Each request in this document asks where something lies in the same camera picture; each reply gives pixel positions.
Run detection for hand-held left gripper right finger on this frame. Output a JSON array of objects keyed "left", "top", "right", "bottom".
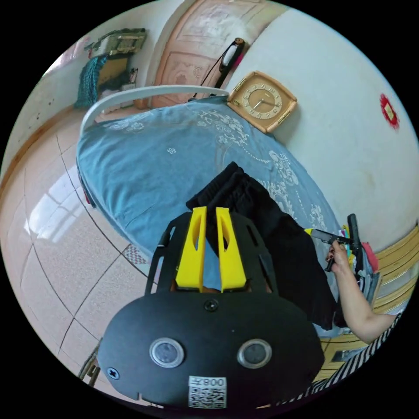
[{"left": 216, "top": 206, "right": 247, "bottom": 293}]

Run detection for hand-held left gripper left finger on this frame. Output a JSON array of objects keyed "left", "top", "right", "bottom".
[{"left": 175, "top": 206, "right": 208, "bottom": 293}]

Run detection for black pants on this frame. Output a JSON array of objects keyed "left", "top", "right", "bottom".
[{"left": 185, "top": 161, "right": 338, "bottom": 330}]

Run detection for person's right forearm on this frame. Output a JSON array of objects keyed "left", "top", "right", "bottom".
[{"left": 332, "top": 265, "right": 398, "bottom": 344}]

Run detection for person's right hand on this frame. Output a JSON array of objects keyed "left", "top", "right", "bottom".
[{"left": 325, "top": 243, "right": 353, "bottom": 274}]

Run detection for bed with blue patterned quilt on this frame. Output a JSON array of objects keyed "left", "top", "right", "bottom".
[{"left": 76, "top": 84, "right": 345, "bottom": 338}]

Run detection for person's body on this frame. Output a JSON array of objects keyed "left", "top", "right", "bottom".
[{"left": 278, "top": 311, "right": 407, "bottom": 408}]

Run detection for black hanging bag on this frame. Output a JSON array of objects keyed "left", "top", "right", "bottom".
[{"left": 193, "top": 38, "right": 246, "bottom": 99}]

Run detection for carved wooden door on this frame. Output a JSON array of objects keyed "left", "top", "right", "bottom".
[{"left": 144, "top": 0, "right": 289, "bottom": 109}]

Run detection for shelf with boxes and cloth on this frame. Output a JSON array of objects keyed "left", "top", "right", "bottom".
[{"left": 73, "top": 27, "right": 148, "bottom": 110}]

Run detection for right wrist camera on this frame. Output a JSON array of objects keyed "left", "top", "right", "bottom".
[{"left": 347, "top": 213, "right": 364, "bottom": 279}]

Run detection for square tan wall clock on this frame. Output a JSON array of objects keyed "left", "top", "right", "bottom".
[{"left": 226, "top": 70, "right": 298, "bottom": 134}]

